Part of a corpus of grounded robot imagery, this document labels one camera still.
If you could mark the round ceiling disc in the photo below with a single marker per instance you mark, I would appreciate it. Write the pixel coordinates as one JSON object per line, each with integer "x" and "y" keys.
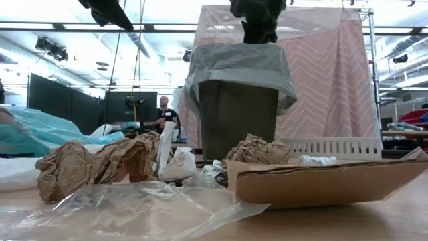
{"x": 102, "y": 65}

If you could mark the grey trash bag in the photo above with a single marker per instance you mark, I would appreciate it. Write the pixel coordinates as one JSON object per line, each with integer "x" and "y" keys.
{"x": 234, "y": 63}

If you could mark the black monitor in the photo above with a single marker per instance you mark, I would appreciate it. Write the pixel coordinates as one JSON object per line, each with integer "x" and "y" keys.
{"x": 117, "y": 107}

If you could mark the clear plastic film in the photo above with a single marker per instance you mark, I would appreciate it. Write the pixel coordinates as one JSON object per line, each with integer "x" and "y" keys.
{"x": 117, "y": 214}

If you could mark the black dome camera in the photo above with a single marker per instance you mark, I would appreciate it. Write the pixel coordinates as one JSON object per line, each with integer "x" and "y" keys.
{"x": 187, "y": 55}

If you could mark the white printed paper bag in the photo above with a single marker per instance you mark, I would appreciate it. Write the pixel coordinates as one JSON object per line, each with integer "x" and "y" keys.
{"x": 180, "y": 165}

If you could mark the pink chevron blanket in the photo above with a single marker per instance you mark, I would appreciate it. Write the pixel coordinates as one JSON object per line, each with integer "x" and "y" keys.
{"x": 317, "y": 83}

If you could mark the black partition panel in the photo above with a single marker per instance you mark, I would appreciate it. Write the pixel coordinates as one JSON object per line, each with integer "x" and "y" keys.
{"x": 60, "y": 103}

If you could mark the black pipe-mounted device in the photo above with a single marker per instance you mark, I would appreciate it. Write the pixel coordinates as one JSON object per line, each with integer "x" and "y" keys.
{"x": 400, "y": 59}

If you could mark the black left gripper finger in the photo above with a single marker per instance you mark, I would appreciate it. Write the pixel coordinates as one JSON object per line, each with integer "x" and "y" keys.
{"x": 112, "y": 13}
{"x": 95, "y": 15}

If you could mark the background wooden table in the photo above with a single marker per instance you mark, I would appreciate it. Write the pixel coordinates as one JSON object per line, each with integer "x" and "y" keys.
{"x": 404, "y": 133}

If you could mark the white background cloth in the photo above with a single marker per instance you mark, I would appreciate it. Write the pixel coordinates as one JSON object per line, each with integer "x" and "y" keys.
{"x": 102, "y": 130}

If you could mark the long brown paper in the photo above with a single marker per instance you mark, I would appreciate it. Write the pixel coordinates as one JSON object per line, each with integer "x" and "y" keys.
{"x": 73, "y": 167}

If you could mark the white blue cloth pile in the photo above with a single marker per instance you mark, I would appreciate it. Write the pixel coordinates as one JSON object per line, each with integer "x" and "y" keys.
{"x": 401, "y": 126}

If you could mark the brown paper ball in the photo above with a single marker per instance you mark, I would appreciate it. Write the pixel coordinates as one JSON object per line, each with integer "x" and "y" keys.
{"x": 257, "y": 150}

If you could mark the metal rack pole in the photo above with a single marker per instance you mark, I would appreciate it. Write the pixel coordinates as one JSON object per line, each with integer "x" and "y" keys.
{"x": 374, "y": 67}

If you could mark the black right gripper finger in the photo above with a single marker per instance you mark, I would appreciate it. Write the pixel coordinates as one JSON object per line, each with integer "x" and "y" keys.
{"x": 268, "y": 31}
{"x": 252, "y": 31}

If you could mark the black camera on stand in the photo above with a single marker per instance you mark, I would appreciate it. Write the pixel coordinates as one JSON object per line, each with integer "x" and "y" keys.
{"x": 134, "y": 101}

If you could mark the cardboard box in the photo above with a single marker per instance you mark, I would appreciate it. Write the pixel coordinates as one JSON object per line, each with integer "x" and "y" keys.
{"x": 317, "y": 184}

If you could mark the red storage bin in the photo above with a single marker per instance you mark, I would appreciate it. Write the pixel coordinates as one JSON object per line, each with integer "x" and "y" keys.
{"x": 413, "y": 116}

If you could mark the person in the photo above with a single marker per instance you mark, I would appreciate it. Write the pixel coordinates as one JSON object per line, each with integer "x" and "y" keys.
{"x": 166, "y": 115}

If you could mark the dark grey trash bin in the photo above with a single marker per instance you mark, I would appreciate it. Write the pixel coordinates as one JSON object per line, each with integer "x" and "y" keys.
{"x": 234, "y": 120}

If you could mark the blue plastic bag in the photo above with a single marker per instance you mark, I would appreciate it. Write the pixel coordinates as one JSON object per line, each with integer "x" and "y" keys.
{"x": 50, "y": 130}

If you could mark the white paper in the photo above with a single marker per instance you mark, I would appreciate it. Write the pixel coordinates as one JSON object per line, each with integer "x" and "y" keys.
{"x": 316, "y": 160}

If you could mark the white grey wrapper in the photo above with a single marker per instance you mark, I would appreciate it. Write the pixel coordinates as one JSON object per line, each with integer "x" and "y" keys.
{"x": 214, "y": 169}

